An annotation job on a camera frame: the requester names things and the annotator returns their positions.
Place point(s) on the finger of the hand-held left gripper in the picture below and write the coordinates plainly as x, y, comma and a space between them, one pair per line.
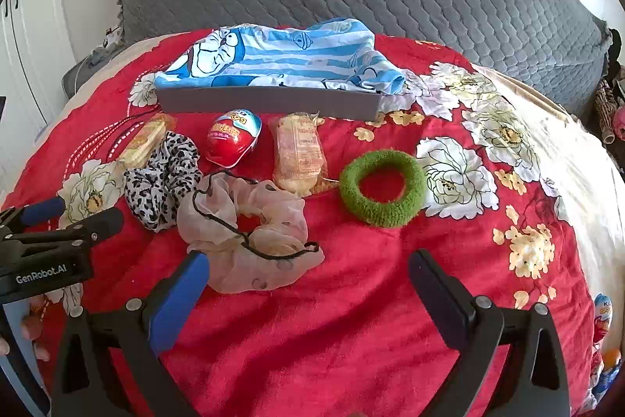
97, 224
41, 209

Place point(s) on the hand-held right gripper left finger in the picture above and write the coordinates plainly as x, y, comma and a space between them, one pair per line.
180, 295

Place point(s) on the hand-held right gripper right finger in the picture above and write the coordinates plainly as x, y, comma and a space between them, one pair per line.
439, 299

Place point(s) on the leopard print scrunchie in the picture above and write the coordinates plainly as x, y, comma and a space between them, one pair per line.
161, 187

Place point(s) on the clear bun packet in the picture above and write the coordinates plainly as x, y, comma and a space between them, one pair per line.
141, 143

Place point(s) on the pink sheer scrunchie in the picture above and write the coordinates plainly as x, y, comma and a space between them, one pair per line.
263, 212

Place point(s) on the green fuzzy scrunchie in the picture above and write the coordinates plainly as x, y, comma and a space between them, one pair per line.
356, 202

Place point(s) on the red toy egg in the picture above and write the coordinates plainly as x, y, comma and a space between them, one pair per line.
232, 141

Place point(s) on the clear cake packet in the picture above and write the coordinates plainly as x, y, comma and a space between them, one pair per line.
298, 153

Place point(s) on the person's left hand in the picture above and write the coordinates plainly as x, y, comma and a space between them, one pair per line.
34, 324

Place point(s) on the red floral blanket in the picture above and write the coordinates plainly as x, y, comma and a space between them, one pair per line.
342, 324

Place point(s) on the white wardrobe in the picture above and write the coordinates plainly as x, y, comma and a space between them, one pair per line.
29, 80

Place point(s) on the grey cushion white piping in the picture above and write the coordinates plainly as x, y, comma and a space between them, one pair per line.
78, 77

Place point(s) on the printed toy egg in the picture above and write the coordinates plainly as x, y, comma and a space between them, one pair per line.
603, 314

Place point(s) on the blue white stuffed toy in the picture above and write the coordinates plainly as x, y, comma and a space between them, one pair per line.
107, 45

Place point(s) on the orange blue toy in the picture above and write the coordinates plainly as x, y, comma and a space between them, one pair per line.
608, 373

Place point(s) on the red floral bedspread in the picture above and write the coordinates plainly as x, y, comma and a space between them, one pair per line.
586, 163

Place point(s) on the blue striped cartoon cloth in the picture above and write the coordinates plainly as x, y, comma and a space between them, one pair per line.
293, 55

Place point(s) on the pile of clothes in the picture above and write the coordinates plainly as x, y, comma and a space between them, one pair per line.
610, 104

